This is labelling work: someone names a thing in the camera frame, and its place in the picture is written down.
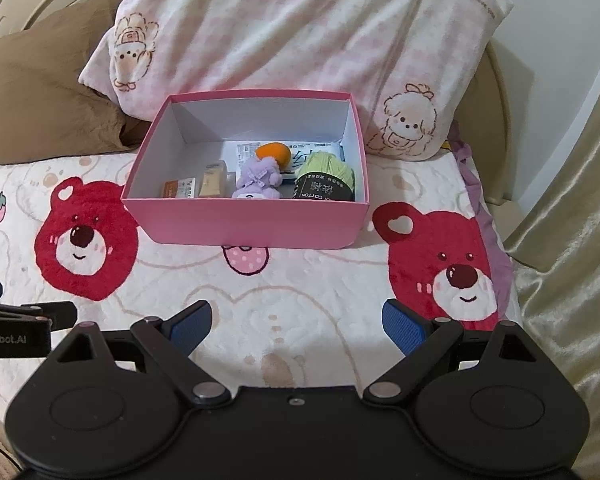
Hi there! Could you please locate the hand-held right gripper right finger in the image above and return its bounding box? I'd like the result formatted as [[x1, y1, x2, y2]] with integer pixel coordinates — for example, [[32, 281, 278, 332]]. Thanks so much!
[[362, 298, 549, 406]]

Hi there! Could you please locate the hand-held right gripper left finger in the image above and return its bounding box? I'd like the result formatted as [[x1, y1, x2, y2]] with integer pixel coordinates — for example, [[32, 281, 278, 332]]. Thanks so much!
[[46, 300, 233, 408]]

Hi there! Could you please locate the pink cardboard box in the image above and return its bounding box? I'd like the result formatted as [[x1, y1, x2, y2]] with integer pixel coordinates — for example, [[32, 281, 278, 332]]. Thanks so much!
[[121, 90, 371, 250]]

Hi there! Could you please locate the white box with orange label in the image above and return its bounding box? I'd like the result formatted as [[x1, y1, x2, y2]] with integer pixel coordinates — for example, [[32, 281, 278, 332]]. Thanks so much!
[[162, 177, 201, 199]]

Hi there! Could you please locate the beige foundation bottle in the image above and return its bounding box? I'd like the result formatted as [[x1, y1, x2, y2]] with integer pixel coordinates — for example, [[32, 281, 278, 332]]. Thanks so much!
[[198, 160, 229, 198]]

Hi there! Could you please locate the purple plush toy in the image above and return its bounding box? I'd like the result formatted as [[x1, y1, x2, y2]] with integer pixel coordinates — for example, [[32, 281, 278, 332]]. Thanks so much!
[[232, 156, 283, 201]]

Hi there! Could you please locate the green yarn ball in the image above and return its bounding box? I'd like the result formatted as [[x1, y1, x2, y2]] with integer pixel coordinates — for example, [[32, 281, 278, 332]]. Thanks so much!
[[294, 151, 356, 202]]

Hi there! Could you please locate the orange makeup sponge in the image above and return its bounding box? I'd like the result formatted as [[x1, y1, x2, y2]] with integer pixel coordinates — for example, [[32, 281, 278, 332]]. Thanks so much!
[[255, 142, 292, 166]]

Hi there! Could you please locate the wet wipes packet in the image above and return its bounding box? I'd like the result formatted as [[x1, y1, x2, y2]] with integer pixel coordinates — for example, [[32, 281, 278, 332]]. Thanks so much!
[[223, 140, 346, 181]]

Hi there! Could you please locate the red bear printed blanket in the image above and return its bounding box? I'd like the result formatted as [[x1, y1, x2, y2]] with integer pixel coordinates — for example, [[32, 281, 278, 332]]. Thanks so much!
[[0, 125, 523, 411]]

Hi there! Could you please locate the gold satin cloth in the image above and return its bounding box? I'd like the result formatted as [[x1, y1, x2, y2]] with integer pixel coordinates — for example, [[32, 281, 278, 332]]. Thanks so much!
[[502, 10, 600, 480]]

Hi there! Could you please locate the brown pillow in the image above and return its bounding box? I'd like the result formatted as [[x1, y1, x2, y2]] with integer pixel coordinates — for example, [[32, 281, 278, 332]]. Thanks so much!
[[0, 0, 153, 165]]

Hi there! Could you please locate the beige headboard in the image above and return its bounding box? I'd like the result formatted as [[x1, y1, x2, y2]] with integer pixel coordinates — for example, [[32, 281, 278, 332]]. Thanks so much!
[[0, 0, 513, 206]]

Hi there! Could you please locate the pink cartoon print pillow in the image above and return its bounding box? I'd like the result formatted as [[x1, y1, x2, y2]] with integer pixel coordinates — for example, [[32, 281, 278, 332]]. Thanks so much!
[[77, 0, 515, 162]]

